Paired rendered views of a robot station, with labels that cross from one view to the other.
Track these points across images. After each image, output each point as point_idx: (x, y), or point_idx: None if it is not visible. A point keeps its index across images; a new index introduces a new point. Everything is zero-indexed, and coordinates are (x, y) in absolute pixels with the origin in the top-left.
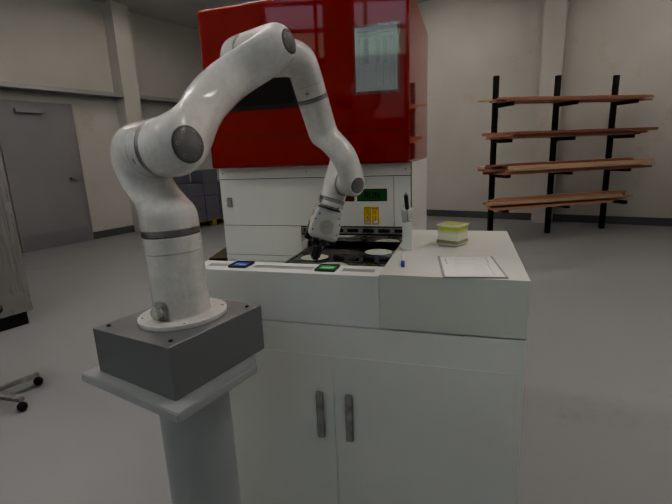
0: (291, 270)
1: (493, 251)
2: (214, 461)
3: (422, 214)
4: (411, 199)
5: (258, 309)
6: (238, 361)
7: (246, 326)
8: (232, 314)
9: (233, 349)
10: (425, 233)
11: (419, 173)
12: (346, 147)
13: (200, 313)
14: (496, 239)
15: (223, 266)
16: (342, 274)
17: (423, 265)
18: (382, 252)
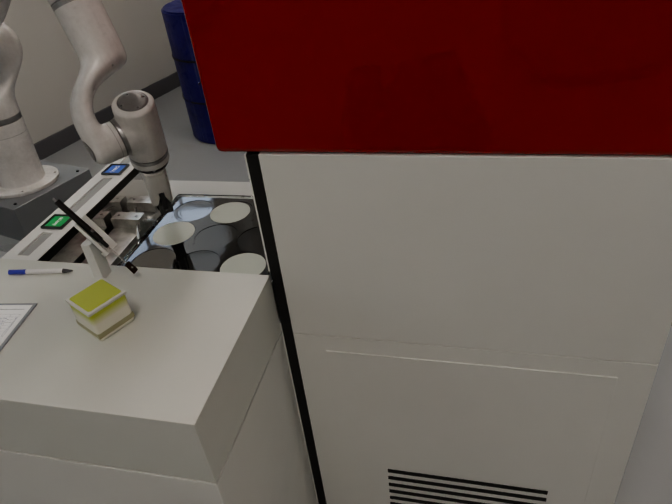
0: (70, 202)
1: (24, 368)
2: None
3: (526, 296)
4: (267, 226)
5: (12, 211)
6: (9, 236)
7: (6, 217)
8: (1, 202)
9: (1, 225)
10: (221, 294)
11: (436, 190)
12: (72, 92)
13: (3, 187)
14: (112, 389)
15: (119, 162)
16: (27, 235)
17: (5, 290)
18: (235, 271)
